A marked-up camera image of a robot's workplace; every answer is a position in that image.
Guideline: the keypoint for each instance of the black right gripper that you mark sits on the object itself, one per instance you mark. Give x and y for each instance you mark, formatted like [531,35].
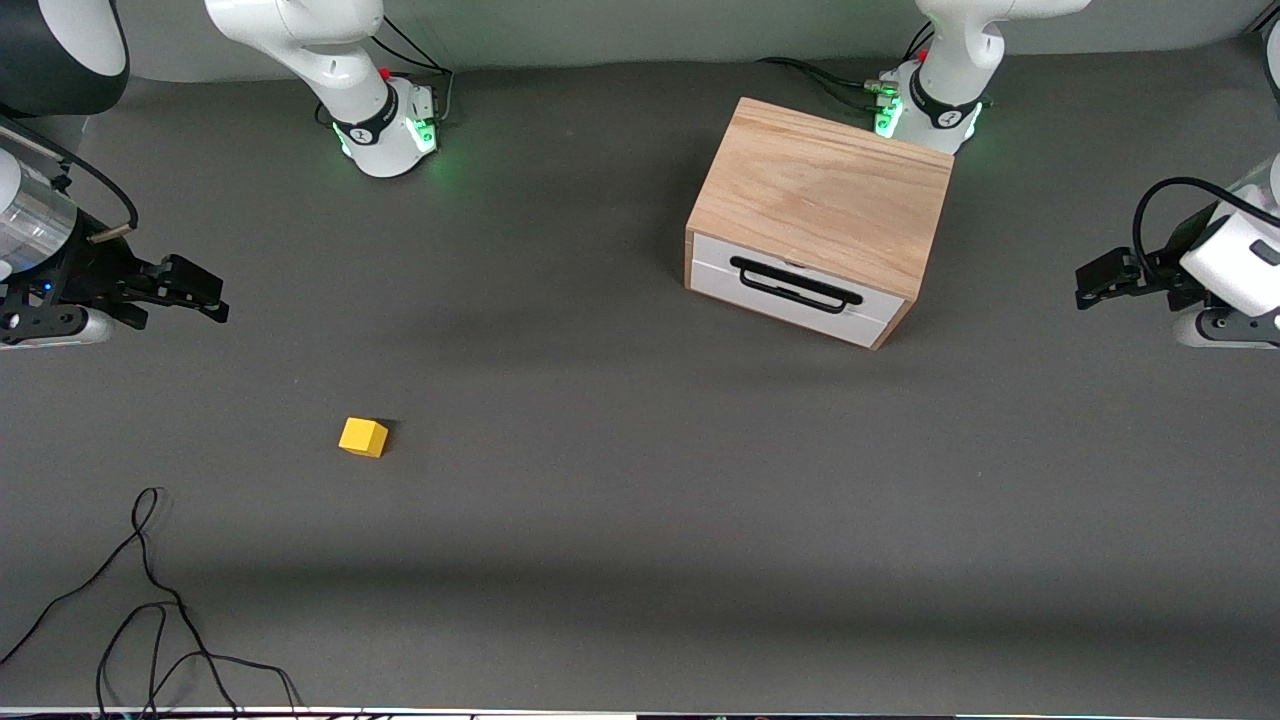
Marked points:
[88,272]

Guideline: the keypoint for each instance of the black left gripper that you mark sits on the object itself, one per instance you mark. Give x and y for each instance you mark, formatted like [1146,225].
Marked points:
[1163,271]

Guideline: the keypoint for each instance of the yellow block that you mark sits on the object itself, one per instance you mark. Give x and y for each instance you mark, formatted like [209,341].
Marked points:
[362,437]

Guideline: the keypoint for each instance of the white-fronted wooden drawer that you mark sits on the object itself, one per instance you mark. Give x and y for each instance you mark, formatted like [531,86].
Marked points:
[720,265]

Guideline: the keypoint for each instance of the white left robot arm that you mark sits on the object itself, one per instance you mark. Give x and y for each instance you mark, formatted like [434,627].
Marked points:
[945,60]

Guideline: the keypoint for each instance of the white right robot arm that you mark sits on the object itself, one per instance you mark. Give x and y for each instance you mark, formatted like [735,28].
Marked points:
[330,60]

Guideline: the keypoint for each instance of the wooden drawer cabinet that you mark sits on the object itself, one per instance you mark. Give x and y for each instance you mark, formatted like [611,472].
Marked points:
[820,190]

